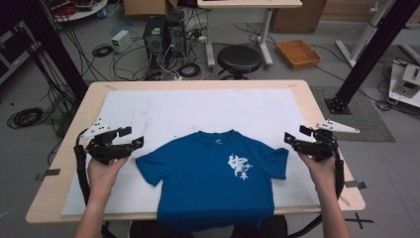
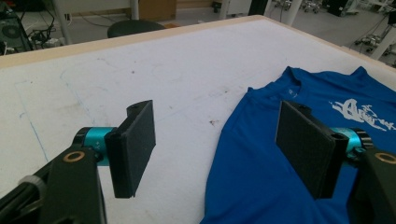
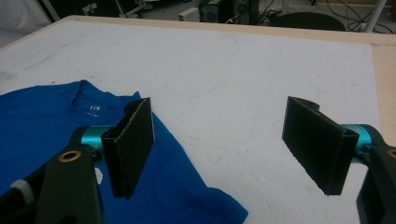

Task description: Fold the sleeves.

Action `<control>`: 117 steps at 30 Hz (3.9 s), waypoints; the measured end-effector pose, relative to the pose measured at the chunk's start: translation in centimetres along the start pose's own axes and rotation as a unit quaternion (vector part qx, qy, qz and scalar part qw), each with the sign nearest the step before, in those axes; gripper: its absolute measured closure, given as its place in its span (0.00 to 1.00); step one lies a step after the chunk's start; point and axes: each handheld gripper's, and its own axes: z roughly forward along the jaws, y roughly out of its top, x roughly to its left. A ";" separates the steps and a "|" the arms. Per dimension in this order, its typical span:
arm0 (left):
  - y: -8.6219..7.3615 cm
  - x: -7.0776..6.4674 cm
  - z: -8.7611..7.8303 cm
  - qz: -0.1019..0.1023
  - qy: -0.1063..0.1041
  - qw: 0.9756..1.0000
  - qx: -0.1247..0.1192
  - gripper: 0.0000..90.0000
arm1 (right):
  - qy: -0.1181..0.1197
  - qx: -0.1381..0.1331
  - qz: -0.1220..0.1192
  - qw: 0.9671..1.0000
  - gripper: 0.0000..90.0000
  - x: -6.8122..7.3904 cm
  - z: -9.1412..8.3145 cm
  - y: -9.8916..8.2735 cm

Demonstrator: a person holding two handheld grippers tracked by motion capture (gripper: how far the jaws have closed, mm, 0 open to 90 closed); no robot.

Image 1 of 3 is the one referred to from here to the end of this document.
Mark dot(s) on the beige tape strip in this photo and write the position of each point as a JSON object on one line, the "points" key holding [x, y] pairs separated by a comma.
{"points": [[345, 200]]}

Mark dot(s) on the white device on white board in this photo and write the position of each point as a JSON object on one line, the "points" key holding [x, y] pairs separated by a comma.
{"points": [[407, 82]]}

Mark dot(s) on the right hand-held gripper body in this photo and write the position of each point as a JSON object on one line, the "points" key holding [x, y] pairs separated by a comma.
{"points": [[318, 147]]}

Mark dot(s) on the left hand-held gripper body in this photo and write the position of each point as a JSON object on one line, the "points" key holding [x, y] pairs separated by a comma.
{"points": [[105, 150]]}

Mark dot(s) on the person's right hand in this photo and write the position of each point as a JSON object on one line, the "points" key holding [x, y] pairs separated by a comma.
{"points": [[319, 173]]}

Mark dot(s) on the grey floor mat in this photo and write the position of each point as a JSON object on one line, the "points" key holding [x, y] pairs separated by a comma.
{"points": [[363, 115]]}

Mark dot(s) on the black round stool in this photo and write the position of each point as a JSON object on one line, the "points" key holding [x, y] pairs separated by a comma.
{"points": [[239, 59]]}

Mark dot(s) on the white metal stand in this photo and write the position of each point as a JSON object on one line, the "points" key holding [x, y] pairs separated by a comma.
{"points": [[363, 36]]}

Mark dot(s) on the round white table with clutter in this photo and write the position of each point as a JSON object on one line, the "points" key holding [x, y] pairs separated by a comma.
{"points": [[79, 8]]}

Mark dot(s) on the white power supply box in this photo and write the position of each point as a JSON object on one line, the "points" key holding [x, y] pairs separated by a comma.
{"points": [[121, 41]]}

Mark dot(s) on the black metal frame post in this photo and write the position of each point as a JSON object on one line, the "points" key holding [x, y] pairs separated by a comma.
{"points": [[376, 49], [49, 46]]}

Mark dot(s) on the grey tape strip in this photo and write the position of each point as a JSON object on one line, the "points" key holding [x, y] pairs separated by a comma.
{"points": [[49, 173], [356, 184]]}

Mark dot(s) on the white foam mat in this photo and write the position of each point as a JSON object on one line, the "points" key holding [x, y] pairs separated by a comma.
{"points": [[185, 109]]}

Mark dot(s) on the white desk with metal legs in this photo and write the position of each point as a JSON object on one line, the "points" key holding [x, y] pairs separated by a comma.
{"points": [[247, 3]]}

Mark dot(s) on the black tape cross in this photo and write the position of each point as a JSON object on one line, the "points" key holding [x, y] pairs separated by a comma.
{"points": [[359, 220]]}

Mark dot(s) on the person's left hand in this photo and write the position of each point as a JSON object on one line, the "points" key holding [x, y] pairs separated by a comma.
{"points": [[105, 177]]}

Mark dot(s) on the grey metal rack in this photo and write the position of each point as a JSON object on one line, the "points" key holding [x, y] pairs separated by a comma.
{"points": [[13, 49]]}

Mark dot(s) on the black computer tower green label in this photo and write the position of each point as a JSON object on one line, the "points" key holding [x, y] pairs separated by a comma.
{"points": [[154, 43]]}

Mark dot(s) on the large closed cardboard box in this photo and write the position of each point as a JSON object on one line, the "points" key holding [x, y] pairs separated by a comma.
{"points": [[297, 16]]}

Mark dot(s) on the orange plastic basket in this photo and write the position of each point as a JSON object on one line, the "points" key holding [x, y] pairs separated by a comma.
{"points": [[298, 53]]}

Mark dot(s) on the blue t-shirt with white print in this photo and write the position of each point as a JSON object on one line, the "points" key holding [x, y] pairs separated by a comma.
{"points": [[211, 185]]}

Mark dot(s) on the black computer tower with fan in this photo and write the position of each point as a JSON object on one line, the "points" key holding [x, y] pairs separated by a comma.
{"points": [[176, 34]]}

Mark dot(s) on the person's legs in dark pants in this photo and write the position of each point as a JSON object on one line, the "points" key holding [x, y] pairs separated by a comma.
{"points": [[145, 229]]}

